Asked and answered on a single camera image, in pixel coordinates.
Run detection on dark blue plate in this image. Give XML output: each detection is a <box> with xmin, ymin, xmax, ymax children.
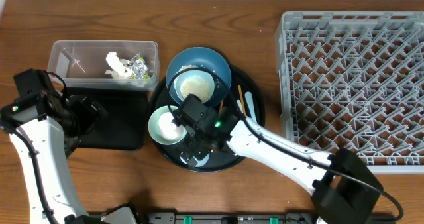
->
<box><xmin>166</xmin><ymin>47</ymin><xmax>232</xmax><ymax>107</ymax></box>

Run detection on right wooden chopstick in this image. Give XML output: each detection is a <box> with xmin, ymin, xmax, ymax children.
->
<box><xmin>238</xmin><ymin>85</ymin><xmax>246</xmax><ymax>115</ymax></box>

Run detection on round black serving tray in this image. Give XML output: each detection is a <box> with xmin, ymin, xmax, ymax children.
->
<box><xmin>148</xmin><ymin>65</ymin><xmax>266</xmax><ymax>173</ymax></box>

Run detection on grey dishwasher rack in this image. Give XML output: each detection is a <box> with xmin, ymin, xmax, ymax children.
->
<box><xmin>274</xmin><ymin>11</ymin><xmax>423</xmax><ymax>174</ymax></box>

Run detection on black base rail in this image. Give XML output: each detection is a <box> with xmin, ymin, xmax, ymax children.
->
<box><xmin>144</xmin><ymin>212</ymin><xmax>317</xmax><ymax>224</ymax></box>

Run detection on wooden chopstick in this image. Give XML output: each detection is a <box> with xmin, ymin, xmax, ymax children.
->
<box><xmin>219</xmin><ymin>100</ymin><xmax>224</xmax><ymax>113</ymax></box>
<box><xmin>238</xmin><ymin>85</ymin><xmax>246</xmax><ymax>115</ymax></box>

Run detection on light blue bowl with rice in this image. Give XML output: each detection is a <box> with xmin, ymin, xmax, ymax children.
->
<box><xmin>174</xmin><ymin>70</ymin><xmax>215</xmax><ymax>103</ymax></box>

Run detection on white paper cup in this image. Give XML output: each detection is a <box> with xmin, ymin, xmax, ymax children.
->
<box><xmin>158</xmin><ymin>112</ymin><xmax>186</xmax><ymax>142</ymax></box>

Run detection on left wooden chopstick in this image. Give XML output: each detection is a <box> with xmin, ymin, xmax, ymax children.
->
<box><xmin>219</xmin><ymin>100</ymin><xmax>224</xmax><ymax>113</ymax></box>

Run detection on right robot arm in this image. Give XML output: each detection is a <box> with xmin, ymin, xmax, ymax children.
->
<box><xmin>172</xmin><ymin>95</ymin><xmax>383</xmax><ymax>223</ymax></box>

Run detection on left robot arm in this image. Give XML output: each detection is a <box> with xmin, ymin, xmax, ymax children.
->
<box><xmin>1</xmin><ymin>69</ymin><xmax>107</xmax><ymax>223</ymax></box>

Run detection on light blue cup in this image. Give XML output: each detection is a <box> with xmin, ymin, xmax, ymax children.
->
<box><xmin>180</xmin><ymin>152</ymin><xmax>209</xmax><ymax>168</ymax></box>

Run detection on mint green bowl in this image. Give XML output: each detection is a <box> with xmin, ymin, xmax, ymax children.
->
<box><xmin>148</xmin><ymin>106</ymin><xmax>187</xmax><ymax>145</ymax></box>

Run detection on light blue plastic knife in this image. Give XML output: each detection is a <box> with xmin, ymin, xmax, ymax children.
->
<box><xmin>244</xmin><ymin>91</ymin><xmax>257</xmax><ymax>122</ymax></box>

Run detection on yellow foil snack wrapper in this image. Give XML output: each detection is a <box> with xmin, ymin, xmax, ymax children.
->
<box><xmin>128</xmin><ymin>53</ymin><xmax>151</xmax><ymax>87</ymax></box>

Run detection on clear plastic waste bin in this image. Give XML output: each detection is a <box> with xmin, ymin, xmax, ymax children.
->
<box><xmin>48</xmin><ymin>40</ymin><xmax>160</xmax><ymax>91</ymax></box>

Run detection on black rectangular tray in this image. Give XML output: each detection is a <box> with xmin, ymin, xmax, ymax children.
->
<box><xmin>68</xmin><ymin>87</ymin><xmax>148</xmax><ymax>150</ymax></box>

